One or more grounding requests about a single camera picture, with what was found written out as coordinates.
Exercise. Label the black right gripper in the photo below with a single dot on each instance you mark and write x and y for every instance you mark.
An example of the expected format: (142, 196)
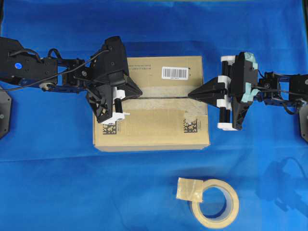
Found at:
(233, 91)

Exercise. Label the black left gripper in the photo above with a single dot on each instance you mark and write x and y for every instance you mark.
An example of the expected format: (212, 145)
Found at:
(109, 71)

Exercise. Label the brown cardboard box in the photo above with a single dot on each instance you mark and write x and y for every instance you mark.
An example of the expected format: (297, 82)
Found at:
(163, 118)

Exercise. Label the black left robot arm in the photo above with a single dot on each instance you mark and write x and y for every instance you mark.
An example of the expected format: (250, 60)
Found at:
(25, 68)

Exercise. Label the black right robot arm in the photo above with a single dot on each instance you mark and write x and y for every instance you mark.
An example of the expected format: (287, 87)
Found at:
(287, 91)

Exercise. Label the beige packing tape roll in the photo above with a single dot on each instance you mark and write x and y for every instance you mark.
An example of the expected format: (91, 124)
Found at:
(214, 203)

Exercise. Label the blue table cloth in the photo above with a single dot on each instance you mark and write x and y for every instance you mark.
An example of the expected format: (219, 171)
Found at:
(53, 179)

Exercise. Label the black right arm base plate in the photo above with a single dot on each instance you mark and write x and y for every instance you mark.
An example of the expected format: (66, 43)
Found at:
(303, 121)

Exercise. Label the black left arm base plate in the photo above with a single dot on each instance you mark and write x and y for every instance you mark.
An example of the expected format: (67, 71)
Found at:
(5, 113)

